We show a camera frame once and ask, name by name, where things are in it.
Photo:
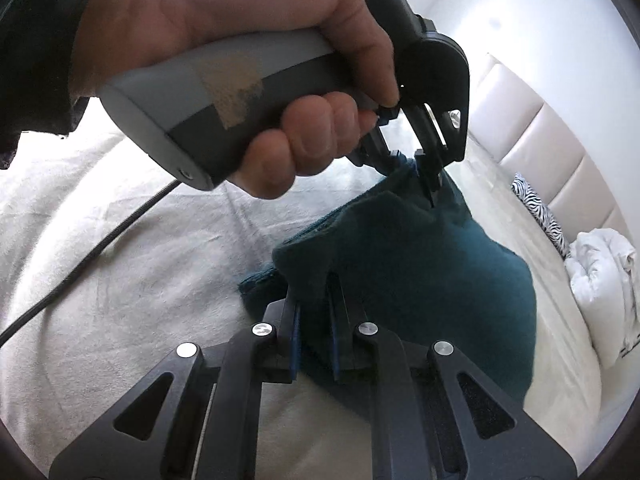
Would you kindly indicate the dark teal knit sweater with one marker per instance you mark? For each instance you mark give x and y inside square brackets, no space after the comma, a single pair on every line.
[424,269]

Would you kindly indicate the dark left sleeve forearm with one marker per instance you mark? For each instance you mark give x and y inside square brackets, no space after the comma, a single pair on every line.
[37,38]

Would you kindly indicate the beige padded headboard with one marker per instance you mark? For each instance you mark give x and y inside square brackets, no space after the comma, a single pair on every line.
[524,135]

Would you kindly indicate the zebra print pillow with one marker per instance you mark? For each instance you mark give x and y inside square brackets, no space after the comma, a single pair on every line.
[541,213]

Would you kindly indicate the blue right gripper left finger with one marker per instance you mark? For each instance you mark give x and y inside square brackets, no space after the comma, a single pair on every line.
[280,363]

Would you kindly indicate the white crumpled duvet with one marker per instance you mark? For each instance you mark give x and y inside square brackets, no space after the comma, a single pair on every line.
[603,268]

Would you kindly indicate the beige bed cover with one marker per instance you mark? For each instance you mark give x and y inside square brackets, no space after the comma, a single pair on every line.
[175,275]

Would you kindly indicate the person's left hand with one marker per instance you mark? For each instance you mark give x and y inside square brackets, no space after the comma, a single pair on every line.
[114,36]

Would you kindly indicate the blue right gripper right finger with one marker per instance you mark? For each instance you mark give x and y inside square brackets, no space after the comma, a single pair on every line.
[348,359]

